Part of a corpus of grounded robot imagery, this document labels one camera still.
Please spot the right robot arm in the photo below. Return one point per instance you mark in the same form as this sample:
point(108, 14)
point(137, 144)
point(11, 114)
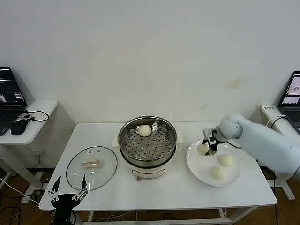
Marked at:
point(257, 145)

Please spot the cream electric cooker base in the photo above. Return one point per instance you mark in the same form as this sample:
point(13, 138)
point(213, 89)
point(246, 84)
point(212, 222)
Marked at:
point(150, 172)

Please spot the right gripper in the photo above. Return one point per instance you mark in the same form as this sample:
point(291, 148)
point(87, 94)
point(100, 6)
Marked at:
point(212, 134)

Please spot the white work table frame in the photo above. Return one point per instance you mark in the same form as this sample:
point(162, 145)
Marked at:
point(192, 221)

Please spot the black computer mouse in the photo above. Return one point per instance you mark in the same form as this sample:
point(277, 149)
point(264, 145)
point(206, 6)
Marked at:
point(19, 127)

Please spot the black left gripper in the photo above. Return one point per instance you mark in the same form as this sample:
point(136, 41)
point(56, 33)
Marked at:
point(63, 202)

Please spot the round glass pot lid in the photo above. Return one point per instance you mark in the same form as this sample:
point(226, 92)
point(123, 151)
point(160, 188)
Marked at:
point(92, 163)

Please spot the white side table with mouse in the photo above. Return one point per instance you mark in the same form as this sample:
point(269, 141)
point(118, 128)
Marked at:
point(39, 110)

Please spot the white round plate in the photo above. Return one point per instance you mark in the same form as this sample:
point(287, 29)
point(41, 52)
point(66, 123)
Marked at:
point(199, 164)

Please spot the white steamed baozi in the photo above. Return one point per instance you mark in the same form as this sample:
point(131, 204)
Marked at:
point(144, 130)
point(202, 149)
point(217, 173)
point(225, 160)

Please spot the white floor power strip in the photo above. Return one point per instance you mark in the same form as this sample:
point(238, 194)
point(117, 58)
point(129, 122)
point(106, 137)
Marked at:
point(31, 196)

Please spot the stainless steel steamer basket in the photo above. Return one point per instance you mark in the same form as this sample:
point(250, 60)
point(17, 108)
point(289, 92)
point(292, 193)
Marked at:
point(164, 152)

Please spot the black laptop with mouse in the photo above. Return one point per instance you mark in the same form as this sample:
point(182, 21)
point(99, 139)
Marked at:
point(9, 93)

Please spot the small white label sticker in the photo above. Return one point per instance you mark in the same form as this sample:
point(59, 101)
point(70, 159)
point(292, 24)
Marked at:
point(269, 107)

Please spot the grey laptop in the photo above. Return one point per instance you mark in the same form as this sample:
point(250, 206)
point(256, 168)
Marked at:
point(291, 112)

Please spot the white wall socket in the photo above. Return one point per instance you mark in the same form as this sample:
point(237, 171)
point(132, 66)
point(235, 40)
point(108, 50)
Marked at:
point(39, 155)

